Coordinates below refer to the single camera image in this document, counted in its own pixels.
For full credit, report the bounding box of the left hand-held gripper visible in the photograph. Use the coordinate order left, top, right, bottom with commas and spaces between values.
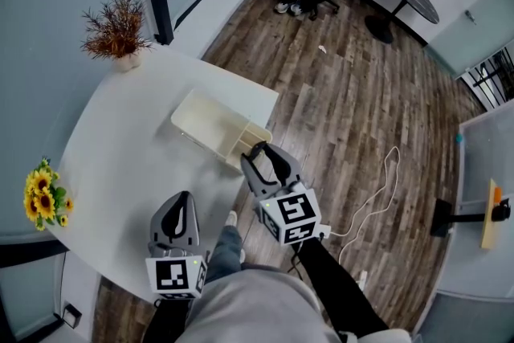
145, 190, 209, 300

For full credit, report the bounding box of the person's jeans leg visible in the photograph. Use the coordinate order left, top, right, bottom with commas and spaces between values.
204, 224, 244, 286

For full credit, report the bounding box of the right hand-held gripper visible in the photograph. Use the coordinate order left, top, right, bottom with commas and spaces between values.
239, 142, 323, 247

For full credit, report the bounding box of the person's right forearm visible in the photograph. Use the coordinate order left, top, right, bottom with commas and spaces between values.
295, 239, 390, 342

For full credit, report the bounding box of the looped white cable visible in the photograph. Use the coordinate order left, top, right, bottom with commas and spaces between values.
328, 145, 402, 266

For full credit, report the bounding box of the frosted glass door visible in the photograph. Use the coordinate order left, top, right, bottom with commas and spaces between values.
425, 0, 514, 80

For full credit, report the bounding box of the wooden top pedestal table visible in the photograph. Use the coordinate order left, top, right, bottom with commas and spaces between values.
430, 178, 513, 251

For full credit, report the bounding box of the cream plastic organizer tray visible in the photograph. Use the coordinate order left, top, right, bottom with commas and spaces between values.
170, 88, 274, 176

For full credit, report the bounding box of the sunflower bouquet in vase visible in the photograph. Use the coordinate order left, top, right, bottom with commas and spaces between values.
22, 156, 75, 232

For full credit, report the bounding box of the black metal railing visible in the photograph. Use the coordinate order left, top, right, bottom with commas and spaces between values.
459, 47, 514, 112

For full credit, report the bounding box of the black kettle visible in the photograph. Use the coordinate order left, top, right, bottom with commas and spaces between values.
492, 197, 512, 223

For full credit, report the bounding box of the dried reddish plant white vase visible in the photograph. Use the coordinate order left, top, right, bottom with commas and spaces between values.
80, 0, 153, 73

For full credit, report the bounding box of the person's grey shirt torso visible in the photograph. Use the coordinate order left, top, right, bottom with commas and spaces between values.
174, 264, 342, 343

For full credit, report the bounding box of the black wall socket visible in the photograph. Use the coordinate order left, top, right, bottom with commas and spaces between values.
62, 303, 84, 329

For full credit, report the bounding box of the black power cable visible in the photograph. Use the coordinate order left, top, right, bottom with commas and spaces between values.
288, 235, 322, 282

